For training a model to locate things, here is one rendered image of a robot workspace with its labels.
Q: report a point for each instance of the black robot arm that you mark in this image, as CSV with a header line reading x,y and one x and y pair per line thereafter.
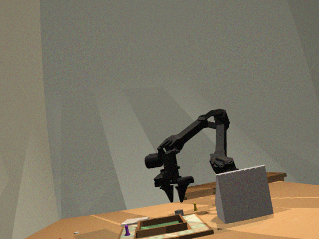
x,y
219,161

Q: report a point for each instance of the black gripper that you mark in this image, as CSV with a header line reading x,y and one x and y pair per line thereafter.
x,y
182,182

